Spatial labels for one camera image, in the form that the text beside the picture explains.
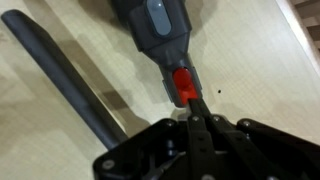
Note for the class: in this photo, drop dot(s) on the black object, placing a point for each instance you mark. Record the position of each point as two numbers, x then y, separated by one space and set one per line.
160 43

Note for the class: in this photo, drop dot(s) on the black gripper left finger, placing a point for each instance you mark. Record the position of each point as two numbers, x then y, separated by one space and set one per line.
150 156

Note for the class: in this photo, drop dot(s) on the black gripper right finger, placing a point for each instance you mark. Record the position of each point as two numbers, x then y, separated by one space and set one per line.
260 156

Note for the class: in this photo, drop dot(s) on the black vacuum crevice tube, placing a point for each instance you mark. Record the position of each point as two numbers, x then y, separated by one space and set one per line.
60 73

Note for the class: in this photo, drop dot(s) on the light wooden slat-back chair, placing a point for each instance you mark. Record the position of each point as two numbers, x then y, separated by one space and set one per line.
308 16

